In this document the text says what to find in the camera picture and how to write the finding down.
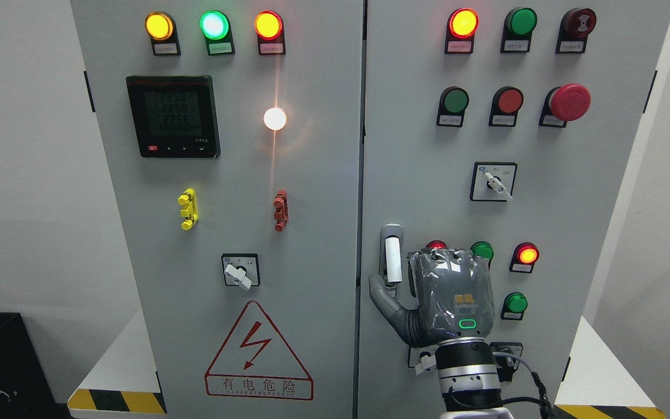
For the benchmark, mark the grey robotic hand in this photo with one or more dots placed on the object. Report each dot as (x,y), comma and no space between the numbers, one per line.
(454,295)

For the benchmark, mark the silver door handle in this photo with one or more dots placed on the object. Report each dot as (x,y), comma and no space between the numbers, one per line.
(390,256)

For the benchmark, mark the right grey cabinet door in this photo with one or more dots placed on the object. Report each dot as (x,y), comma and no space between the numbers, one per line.
(419,175)

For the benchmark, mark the grey cabinet door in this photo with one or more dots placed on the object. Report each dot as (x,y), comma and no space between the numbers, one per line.
(419,175)
(307,271)

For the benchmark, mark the left grey cabinet door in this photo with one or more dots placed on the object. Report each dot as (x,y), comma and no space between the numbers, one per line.
(307,271)

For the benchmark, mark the red lit indicator lower left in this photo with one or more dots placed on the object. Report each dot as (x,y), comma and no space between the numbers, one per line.
(436,244)

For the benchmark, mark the red lit indicator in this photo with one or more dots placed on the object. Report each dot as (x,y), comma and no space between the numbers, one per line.
(436,244)
(460,32)
(524,258)

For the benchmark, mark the green indicator lower middle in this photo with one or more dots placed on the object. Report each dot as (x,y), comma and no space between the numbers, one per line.
(484,251)

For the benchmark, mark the green push button lower right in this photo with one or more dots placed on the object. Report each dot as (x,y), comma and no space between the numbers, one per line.
(514,306)

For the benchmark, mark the green push button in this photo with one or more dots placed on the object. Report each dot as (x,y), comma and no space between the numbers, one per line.
(514,306)
(453,103)

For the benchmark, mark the red lit indicator lower right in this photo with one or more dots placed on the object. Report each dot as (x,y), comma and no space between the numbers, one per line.
(524,258)

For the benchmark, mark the green push button upper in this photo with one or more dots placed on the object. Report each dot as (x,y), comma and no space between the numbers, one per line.
(453,103)

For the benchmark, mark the red plastic connector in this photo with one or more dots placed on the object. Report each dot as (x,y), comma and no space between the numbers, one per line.
(281,213)

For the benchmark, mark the red push button upper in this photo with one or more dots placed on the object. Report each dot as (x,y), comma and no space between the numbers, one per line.
(505,107)

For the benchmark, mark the red electric hazard sign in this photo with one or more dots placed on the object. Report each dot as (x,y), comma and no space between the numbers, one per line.
(255,360)

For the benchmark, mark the red emergency stop button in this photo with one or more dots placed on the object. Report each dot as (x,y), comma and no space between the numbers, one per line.
(564,104)

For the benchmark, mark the white lit indicator lamp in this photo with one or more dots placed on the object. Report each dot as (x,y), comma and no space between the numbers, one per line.
(275,118)

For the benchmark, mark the red lit indicator top right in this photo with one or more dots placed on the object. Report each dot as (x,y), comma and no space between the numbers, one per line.
(460,32)

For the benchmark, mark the green indicator top right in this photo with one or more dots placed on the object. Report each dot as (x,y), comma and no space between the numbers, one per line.
(518,28)

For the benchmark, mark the yellow plastic connector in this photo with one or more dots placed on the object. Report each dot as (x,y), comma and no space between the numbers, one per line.
(189,209)

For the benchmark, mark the dark red buzzer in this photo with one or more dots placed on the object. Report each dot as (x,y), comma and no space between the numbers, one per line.
(575,27)

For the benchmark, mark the orange red indicator light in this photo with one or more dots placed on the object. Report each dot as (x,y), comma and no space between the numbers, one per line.
(269,28)

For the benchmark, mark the black digital power meter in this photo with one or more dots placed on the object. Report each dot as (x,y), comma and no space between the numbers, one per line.
(174,116)

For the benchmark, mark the white platform hazard stripes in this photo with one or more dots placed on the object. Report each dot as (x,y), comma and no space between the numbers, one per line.
(123,384)

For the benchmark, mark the green lit indicator light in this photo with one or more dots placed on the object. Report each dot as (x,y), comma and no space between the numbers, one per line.
(217,32)

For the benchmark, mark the yellow indicator light top left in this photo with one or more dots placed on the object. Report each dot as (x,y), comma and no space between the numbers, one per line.
(162,31)

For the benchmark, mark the black box lower left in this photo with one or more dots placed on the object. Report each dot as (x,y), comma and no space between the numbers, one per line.
(24,391)

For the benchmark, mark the bottom white selector switch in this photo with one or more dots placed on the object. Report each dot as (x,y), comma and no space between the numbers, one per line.
(422,360)

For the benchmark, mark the white selector switch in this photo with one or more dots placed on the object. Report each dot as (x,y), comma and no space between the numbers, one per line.
(241,270)
(422,360)

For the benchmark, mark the black key switch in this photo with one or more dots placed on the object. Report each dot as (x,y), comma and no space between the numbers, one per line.
(507,363)

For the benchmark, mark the upper right selector switch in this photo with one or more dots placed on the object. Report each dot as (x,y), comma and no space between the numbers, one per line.
(493,181)

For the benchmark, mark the left white selector switch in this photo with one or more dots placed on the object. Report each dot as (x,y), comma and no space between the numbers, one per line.
(241,270)

